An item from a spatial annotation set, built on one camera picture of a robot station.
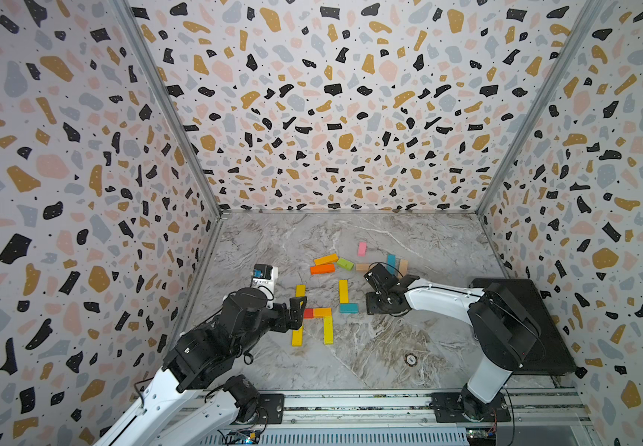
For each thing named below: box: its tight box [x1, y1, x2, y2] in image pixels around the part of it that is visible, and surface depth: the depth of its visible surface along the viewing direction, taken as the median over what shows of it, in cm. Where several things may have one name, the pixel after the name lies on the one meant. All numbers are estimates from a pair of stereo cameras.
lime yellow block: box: [322, 315, 334, 345], surface depth 89 cm
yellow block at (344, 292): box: [338, 279, 351, 304], surface depth 99 cm
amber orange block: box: [314, 252, 340, 266], surface depth 108 cm
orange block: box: [309, 263, 336, 276], surface depth 106 cm
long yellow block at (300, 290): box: [294, 284, 308, 298], surface depth 99 cm
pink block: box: [357, 241, 368, 258], surface depth 111 cm
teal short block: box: [339, 302, 359, 315], surface depth 96 cm
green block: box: [336, 257, 355, 272], surface depth 105 cm
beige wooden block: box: [399, 258, 409, 277], surface depth 105 cm
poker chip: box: [404, 353, 419, 368], surface depth 85 cm
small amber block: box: [313, 307, 332, 319], surface depth 92 cm
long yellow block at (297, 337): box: [290, 325, 304, 348], surface depth 87 cm
